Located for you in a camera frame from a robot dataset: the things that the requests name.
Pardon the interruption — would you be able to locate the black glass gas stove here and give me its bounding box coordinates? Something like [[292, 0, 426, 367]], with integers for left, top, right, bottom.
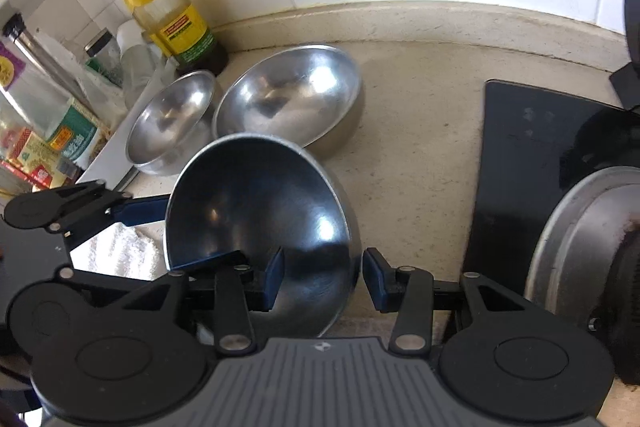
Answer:
[[462, 79, 640, 388]]

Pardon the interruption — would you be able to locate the black round pan support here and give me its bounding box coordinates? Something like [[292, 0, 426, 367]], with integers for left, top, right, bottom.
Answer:
[[609, 0, 640, 112]]

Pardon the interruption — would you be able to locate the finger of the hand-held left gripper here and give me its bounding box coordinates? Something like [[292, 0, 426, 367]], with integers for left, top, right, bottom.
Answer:
[[55, 249, 251, 303], [47, 181, 173, 253]]

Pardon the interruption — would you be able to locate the steel burner ring plate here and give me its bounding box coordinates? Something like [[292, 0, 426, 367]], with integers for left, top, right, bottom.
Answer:
[[522, 166, 640, 333]]

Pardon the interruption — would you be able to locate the clear plastic cup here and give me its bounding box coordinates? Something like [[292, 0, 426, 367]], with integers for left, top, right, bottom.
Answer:
[[117, 19, 168, 108]]

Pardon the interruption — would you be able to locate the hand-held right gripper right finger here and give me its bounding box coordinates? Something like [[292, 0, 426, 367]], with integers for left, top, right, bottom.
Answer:
[[362, 247, 531, 355]]

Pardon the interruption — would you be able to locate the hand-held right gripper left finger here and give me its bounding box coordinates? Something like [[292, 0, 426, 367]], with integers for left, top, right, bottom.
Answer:
[[120, 246, 286, 355]]

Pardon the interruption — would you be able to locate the steel rod with black cap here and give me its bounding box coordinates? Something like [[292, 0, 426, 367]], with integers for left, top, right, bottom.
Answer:
[[1, 13, 88, 108]]

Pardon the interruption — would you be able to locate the glass jar with black lid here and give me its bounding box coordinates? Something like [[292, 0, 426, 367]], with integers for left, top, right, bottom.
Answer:
[[82, 29, 123, 88]]

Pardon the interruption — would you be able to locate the steel bowl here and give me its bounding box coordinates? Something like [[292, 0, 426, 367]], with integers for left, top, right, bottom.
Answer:
[[212, 45, 365, 160], [125, 70, 217, 178], [164, 133, 362, 339]]

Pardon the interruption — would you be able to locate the white towel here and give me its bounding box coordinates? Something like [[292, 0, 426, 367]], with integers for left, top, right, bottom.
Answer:
[[72, 224, 168, 283]]

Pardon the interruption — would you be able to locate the purple label sauce bottle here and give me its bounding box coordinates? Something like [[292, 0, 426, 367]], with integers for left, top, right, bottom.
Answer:
[[0, 39, 103, 170]]

